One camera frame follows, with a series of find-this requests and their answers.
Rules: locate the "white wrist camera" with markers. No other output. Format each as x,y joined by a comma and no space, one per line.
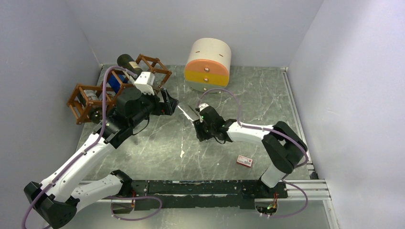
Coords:
145,83
202,106

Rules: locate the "olive green wine bottle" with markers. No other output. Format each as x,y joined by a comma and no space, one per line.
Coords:
127,62

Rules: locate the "cylindrical drawer cabinet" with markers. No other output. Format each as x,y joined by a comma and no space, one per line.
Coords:
208,65

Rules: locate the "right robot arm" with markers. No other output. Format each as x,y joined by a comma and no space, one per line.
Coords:
283,146

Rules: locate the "aluminium rail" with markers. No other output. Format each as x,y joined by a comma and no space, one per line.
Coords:
305,189

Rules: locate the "tall blue glass bottle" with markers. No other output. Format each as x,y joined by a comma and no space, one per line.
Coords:
114,84

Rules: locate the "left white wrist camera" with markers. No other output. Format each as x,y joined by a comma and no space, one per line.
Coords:
145,83

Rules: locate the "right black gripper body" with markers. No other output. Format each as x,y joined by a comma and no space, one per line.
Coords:
204,131

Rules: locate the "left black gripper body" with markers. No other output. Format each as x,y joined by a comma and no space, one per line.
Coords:
151,105

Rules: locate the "brown wooden wine rack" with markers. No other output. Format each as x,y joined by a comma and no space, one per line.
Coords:
86,100

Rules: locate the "clear bottle silver cap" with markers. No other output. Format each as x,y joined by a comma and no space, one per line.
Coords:
185,113

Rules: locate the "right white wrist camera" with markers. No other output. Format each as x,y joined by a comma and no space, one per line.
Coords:
202,106

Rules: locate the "black base frame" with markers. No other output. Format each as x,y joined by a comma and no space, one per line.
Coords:
198,193

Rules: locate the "small red white box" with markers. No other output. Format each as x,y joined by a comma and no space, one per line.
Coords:
244,161

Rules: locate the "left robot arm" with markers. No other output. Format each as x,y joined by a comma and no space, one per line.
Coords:
59,197

